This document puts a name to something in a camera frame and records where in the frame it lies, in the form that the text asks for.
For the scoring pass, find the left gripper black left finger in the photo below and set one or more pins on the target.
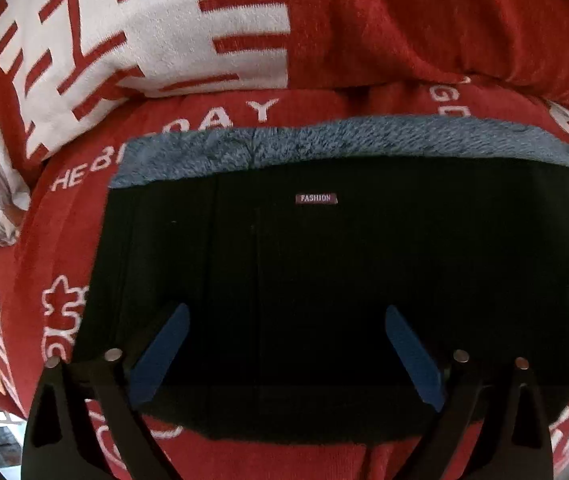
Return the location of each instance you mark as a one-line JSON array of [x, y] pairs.
[[60, 441]]

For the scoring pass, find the red wedding bed quilt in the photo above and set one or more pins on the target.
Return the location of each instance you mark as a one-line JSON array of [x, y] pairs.
[[44, 276]]

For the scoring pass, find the red folded wedding blanket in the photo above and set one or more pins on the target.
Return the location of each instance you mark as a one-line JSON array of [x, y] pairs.
[[65, 64]]

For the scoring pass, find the black pants with grey trim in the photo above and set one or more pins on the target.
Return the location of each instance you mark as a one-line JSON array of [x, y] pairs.
[[312, 284]]

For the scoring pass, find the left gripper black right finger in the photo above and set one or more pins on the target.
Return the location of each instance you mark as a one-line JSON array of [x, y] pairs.
[[514, 440]]

